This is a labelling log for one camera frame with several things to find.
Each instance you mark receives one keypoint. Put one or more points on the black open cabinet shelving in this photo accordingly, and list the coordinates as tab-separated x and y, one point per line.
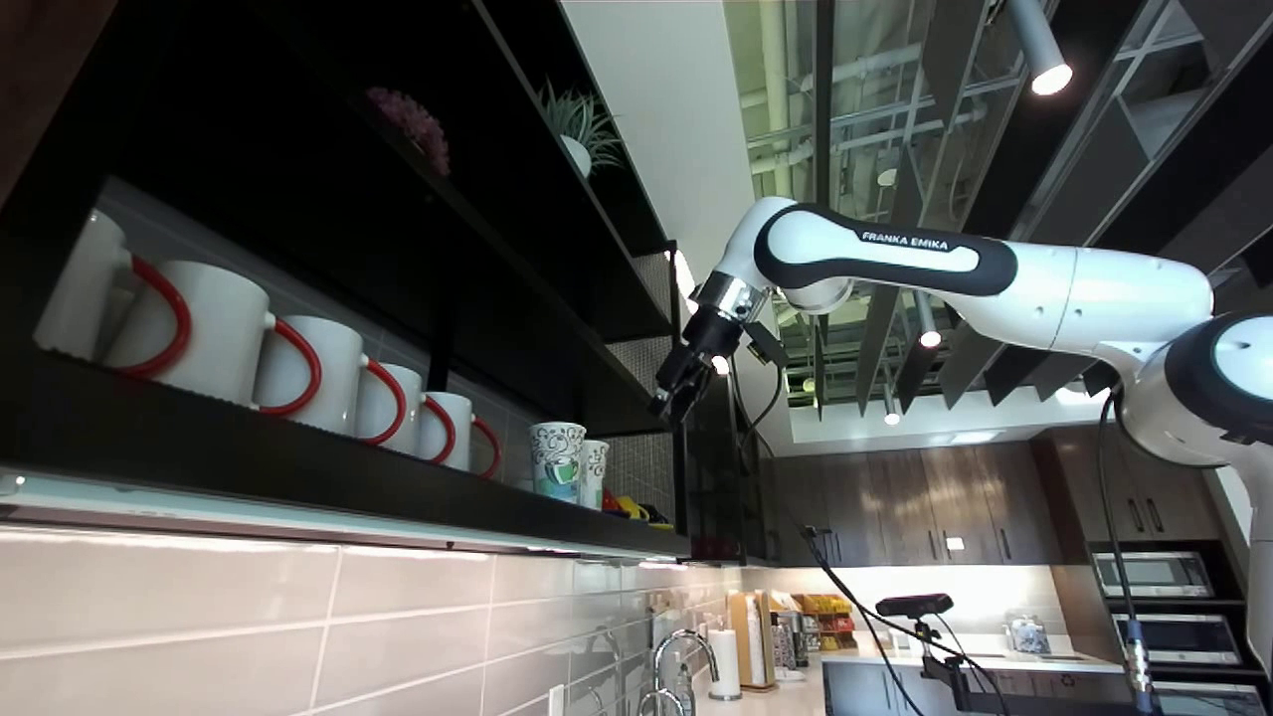
332	160

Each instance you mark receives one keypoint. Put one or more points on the red bowl blue rim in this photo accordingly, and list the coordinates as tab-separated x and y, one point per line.
613	503

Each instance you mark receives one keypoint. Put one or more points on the under-cabinet light strip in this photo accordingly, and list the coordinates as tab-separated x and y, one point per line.
264	510

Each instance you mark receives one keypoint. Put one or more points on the built-in steel oven stack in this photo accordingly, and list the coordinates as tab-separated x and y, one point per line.
1166	621

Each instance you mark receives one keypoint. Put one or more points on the purple flower decoration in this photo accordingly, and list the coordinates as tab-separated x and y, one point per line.
414	125

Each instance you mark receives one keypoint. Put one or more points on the printed paper coffee cup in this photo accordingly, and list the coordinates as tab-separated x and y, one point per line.
593	473
558	457

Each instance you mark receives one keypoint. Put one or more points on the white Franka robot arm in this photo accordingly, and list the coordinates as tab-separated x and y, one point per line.
1036	300

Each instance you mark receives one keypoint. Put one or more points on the dark wood wall cabinets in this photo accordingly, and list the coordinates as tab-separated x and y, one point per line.
956	510

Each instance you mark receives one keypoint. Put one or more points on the small ceiling spotlight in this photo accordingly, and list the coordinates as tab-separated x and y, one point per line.
927	333

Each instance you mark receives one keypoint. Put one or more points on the yellow ceramic cup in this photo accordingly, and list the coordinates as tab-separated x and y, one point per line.
638	510

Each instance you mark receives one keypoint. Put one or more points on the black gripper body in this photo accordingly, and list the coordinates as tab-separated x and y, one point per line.
712	338

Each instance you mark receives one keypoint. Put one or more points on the chrome kitchen faucet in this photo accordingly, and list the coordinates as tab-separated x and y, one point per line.
663	662

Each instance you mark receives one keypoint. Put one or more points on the green potted plant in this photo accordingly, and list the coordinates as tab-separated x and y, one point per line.
578	130

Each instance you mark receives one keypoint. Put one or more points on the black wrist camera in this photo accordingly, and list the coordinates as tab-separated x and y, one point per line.
764	338

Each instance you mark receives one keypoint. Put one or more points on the black camera on tripod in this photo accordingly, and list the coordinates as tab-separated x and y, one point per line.
918	607

